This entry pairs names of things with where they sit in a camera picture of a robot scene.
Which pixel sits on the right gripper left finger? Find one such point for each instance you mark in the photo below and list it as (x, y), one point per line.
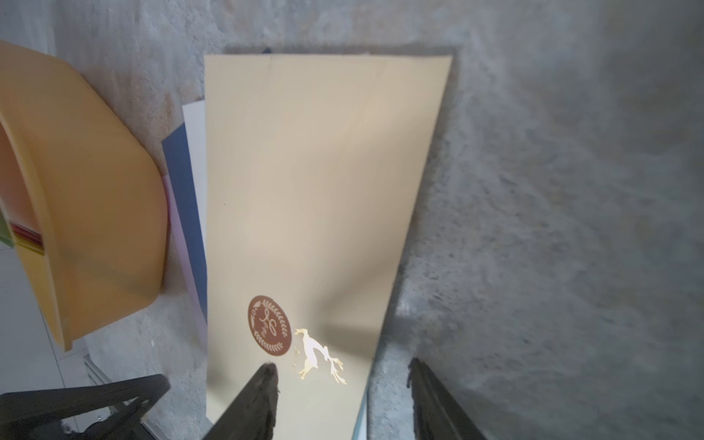
(252, 415)

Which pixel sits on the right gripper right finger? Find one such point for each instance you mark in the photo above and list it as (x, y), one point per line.
(437, 414)

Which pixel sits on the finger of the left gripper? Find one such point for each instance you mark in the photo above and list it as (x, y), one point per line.
(39, 414)

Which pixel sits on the light blue envelope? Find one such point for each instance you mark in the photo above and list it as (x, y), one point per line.
(361, 427)

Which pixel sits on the purple envelope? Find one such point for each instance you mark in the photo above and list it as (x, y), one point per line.
(186, 267)

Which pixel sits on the light green envelope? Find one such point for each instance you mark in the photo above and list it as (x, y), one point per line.
(6, 236)

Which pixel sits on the yellow storage tray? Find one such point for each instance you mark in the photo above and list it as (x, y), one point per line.
(73, 172)

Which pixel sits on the tan envelope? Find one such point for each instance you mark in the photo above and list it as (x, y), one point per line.
(314, 164)

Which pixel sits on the navy blue envelope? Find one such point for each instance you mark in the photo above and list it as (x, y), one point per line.
(176, 153)

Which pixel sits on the yellow envelope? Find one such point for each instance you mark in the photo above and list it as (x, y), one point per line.
(30, 244)

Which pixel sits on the red envelope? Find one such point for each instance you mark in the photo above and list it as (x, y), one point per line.
(27, 235)

